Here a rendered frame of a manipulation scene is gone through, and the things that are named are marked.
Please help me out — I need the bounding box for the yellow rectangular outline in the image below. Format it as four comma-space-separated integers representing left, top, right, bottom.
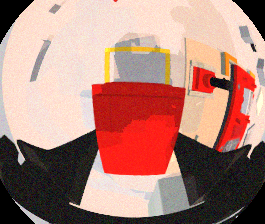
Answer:
104, 47, 171, 84

